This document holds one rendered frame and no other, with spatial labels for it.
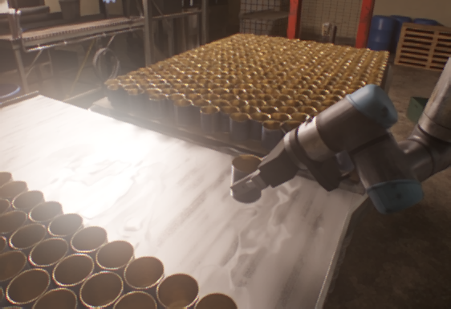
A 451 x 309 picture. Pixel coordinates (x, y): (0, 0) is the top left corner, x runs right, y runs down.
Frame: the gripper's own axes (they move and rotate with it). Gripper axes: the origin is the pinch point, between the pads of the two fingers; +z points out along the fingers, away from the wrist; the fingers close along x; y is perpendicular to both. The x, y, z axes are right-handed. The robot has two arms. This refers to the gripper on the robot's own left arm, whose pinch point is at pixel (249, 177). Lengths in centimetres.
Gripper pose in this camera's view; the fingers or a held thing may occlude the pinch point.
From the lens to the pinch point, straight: 66.9
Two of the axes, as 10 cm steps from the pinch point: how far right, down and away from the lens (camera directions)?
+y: -6.0, -8.0, 0.0
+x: -4.9, 3.7, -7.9
